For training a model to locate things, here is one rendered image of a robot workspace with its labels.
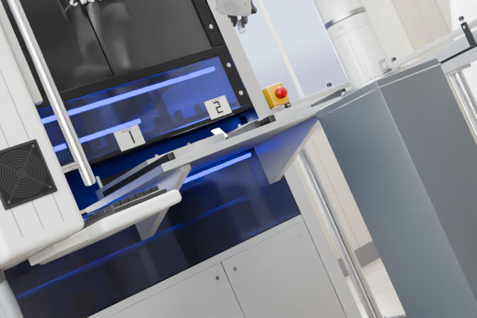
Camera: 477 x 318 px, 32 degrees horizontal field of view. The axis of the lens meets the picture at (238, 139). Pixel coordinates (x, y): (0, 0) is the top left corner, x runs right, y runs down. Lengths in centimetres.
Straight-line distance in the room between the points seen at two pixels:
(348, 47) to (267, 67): 328
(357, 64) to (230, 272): 76
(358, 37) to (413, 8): 363
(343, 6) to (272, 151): 61
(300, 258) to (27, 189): 121
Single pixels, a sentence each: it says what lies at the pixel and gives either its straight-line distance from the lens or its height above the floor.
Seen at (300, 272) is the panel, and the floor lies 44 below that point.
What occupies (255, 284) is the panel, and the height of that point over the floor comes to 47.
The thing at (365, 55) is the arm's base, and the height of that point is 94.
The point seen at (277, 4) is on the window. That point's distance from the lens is 572.
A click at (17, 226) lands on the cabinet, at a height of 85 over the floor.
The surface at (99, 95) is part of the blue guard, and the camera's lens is 246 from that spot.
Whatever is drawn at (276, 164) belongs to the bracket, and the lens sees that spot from 261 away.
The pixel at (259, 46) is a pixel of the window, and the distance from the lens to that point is 548.
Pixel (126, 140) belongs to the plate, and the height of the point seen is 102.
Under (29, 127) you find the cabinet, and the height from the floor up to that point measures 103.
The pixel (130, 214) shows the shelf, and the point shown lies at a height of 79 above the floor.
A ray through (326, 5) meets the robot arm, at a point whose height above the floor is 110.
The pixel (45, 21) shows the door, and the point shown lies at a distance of 250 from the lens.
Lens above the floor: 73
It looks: 4 degrees up
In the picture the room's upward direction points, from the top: 24 degrees counter-clockwise
